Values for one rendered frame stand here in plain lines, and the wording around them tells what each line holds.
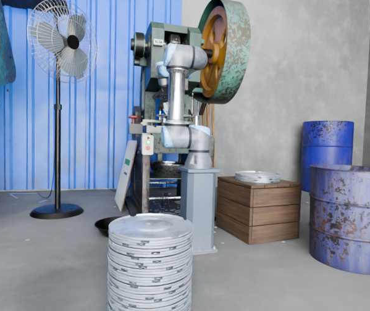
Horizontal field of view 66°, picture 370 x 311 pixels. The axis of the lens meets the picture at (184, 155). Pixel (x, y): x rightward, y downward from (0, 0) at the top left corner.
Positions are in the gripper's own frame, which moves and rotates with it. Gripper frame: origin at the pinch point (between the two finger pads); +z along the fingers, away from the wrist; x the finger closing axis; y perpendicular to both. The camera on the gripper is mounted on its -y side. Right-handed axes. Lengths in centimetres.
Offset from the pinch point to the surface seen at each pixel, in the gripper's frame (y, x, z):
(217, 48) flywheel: 22, 58, -39
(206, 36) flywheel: 3, 83, -51
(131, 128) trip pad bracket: -16.4, -21.6, 5.8
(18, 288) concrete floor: 1, -130, 39
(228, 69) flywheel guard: 40, 30, -24
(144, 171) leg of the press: -6.6, -27.8, 34.8
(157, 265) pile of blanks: 62, -120, 19
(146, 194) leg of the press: -5, -32, 51
